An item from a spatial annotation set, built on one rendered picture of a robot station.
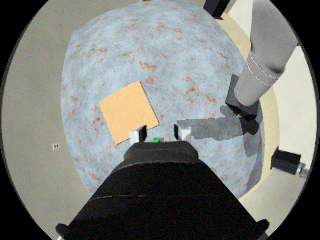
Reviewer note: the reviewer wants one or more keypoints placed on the tan flat mat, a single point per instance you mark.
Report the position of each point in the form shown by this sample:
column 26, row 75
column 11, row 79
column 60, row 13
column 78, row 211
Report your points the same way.
column 126, row 110

